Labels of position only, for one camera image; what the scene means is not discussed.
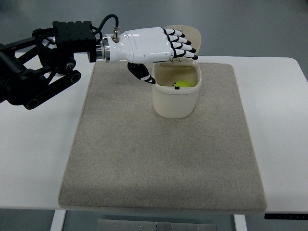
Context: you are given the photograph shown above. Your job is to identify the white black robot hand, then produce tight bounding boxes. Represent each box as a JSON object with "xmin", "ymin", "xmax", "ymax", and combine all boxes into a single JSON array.
[{"xmin": 96, "ymin": 27, "xmax": 198, "ymax": 85}]

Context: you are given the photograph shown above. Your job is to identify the yellow tennis ball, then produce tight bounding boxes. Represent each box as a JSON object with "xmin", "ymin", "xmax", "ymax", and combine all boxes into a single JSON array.
[{"xmin": 172, "ymin": 80, "xmax": 192, "ymax": 89}]

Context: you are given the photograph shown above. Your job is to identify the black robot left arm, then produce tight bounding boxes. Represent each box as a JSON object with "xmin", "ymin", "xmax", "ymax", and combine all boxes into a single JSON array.
[{"xmin": 0, "ymin": 21, "xmax": 197, "ymax": 110}]

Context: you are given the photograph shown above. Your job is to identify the cream lidded bin box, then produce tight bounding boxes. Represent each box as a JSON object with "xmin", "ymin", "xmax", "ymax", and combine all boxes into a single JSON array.
[{"xmin": 151, "ymin": 25, "xmax": 202, "ymax": 119}]

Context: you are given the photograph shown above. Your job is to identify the grey felt mat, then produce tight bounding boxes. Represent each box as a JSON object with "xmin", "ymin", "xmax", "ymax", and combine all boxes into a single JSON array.
[{"xmin": 58, "ymin": 62, "xmax": 267, "ymax": 214}]

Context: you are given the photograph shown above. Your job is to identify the black table control panel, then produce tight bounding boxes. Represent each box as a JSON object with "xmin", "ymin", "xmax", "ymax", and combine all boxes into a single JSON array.
[{"xmin": 264, "ymin": 213, "xmax": 308, "ymax": 220}]

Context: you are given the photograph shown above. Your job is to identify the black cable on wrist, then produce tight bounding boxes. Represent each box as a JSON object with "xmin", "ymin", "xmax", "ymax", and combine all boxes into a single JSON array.
[{"xmin": 91, "ymin": 13, "xmax": 121, "ymax": 43}]

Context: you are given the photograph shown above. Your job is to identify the metal base plate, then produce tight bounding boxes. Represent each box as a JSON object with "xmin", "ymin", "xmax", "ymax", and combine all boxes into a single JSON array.
[{"xmin": 96, "ymin": 219, "xmax": 217, "ymax": 231}]

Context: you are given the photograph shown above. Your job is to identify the white table leg frame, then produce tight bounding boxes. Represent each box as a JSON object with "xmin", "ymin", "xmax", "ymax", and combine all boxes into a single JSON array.
[{"xmin": 50, "ymin": 210, "xmax": 66, "ymax": 231}]

